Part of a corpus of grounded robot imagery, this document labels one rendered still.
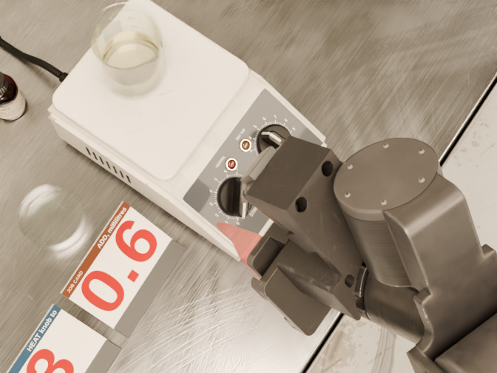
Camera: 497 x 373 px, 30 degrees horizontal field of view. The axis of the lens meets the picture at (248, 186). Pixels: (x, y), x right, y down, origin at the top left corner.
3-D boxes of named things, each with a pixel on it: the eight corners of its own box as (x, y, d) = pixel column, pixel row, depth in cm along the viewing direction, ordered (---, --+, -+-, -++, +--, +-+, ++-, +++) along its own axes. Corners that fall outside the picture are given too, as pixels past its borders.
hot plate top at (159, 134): (255, 72, 76) (255, 68, 75) (168, 188, 73) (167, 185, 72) (137, -5, 77) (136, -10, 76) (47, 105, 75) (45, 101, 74)
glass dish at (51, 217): (92, 196, 81) (89, 189, 79) (78, 257, 79) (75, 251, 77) (31, 185, 81) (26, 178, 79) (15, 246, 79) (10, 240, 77)
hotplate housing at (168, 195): (328, 149, 82) (337, 118, 75) (242, 268, 79) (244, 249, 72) (126, 15, 85) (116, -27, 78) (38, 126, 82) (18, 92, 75)
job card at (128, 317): (186, 249, 80) (184, 238, 76) (129, 338, 78) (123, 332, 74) (127, 212, 80) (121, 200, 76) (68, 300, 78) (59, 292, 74)
